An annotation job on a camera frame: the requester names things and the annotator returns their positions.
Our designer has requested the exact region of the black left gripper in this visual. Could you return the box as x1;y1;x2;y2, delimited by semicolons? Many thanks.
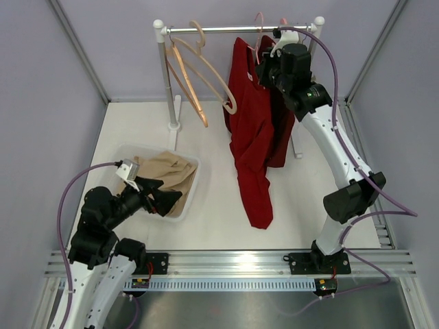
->
105;175;182;230

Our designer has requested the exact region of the thin pink wire hanger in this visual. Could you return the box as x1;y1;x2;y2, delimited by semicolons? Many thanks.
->
247;12;264;65

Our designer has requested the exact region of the beige t shirt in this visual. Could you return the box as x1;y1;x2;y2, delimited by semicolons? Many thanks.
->
132;151;198;218

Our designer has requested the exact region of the beige wooden hanger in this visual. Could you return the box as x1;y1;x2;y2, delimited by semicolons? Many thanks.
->
169;20;239;117

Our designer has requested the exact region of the bright red t shirt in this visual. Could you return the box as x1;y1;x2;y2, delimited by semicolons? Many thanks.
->
225;38;274;230

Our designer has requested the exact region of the dark maroon t shirt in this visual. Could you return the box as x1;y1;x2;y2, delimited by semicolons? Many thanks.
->
256;34;296;169

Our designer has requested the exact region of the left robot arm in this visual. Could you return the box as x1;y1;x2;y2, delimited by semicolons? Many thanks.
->
51;177;182;328

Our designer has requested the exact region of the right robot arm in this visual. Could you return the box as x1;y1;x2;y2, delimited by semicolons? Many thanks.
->
256;43;386;274

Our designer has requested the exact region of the light wood hanger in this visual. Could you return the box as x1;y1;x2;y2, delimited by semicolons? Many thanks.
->
166;37;209;127

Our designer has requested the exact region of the metal clothes rack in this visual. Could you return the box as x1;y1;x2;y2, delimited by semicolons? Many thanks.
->
152;16;326;160

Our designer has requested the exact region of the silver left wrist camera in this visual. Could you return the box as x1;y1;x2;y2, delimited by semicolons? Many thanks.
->
115;159;140;192

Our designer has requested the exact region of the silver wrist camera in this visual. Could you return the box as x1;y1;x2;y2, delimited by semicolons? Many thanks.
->
270;30;303;58
115;159;140;192

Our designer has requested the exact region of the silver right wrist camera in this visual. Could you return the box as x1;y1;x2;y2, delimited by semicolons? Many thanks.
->
270;30;303;58

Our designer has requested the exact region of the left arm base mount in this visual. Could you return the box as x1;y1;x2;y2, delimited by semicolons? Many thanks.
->
132;252;169;276

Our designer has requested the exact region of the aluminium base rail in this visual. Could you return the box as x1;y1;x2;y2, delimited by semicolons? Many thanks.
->
44;249;416;278

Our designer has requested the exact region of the white slotted cable duct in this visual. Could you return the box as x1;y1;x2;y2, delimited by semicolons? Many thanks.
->
123;278;316;292

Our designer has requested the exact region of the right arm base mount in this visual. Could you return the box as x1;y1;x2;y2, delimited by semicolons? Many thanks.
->
283;250;352;275

